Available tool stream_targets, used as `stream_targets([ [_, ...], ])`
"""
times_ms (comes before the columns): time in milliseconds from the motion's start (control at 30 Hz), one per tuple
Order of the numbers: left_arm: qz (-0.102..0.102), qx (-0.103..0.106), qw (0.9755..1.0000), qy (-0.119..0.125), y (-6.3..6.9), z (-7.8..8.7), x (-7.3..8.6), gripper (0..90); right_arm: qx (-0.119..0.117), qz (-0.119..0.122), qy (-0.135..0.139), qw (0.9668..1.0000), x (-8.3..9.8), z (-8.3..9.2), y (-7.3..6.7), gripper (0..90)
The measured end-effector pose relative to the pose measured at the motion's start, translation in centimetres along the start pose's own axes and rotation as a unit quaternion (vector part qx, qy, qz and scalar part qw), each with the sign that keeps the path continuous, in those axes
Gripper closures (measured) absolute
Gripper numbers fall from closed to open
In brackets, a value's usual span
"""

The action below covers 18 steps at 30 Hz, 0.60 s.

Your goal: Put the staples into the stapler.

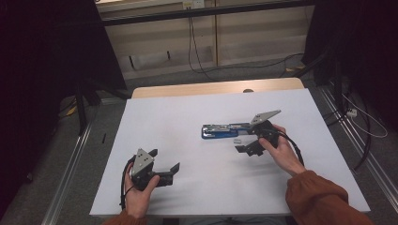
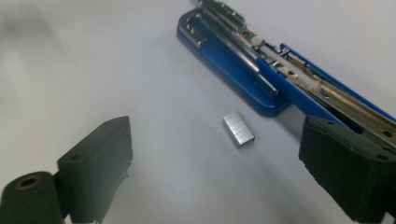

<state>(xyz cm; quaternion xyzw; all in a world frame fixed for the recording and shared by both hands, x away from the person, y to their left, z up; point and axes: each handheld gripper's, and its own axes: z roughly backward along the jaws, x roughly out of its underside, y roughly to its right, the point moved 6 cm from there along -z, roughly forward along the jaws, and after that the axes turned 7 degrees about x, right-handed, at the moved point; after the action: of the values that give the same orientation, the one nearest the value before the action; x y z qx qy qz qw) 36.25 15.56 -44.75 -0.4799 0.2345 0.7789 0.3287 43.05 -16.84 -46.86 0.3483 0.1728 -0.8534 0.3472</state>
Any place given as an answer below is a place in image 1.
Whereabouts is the aluminium floor rail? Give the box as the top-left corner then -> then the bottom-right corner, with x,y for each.
40,121 -> 95,225
318,87 -> 398,214

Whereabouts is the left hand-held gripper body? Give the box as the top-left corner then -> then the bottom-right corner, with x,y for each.
130,147 -> 161,192

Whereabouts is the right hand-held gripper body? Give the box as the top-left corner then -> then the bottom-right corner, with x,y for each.
248,109 -> 282,150

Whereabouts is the white table cover sheet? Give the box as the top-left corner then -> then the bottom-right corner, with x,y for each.
89,88 -> 371,218

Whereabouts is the black metal stand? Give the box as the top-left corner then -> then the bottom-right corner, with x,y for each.
294,46 -> 348,116
74,79 -> 132,137

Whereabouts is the hanging black cable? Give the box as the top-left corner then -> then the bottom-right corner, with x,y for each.
187,15 -> 217,83

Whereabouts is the hand-held gripper black cable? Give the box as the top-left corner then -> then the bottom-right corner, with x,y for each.
267,128 -> 305,167
119,155 -> 137,211

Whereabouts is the white cable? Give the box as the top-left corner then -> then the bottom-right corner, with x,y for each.
342,93 -> 389,139

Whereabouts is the light wooden table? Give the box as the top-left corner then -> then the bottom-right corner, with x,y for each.
130,77 -> 305,99

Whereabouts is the black curtain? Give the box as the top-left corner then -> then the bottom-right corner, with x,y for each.
0,0 -> 128,217
301,0 -> 398,132

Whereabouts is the right hand-held gripper black cable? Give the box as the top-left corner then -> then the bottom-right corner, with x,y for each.
267,128 -> 305,167

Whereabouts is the thick black cable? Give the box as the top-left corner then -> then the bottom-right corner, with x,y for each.
353,93 -> 373,172

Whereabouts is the black floor cable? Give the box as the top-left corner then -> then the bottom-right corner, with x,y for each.
215,52 -> 305,79

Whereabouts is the black horizontal bar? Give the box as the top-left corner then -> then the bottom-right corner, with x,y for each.
101,0 -> 315,27

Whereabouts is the left hand-held gripper black cable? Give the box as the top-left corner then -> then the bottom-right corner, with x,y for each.
119,155 -> 137,211

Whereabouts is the blue stapler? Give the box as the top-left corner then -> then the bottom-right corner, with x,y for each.
201,122 -> 253,141

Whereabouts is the person's right hand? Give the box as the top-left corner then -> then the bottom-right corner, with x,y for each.
258,124 -> 307,177

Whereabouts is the person's left hand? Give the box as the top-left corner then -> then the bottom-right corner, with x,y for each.
124,171 -> 161,219

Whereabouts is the white wall socket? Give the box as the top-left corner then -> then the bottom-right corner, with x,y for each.
182,0 -> 206,9

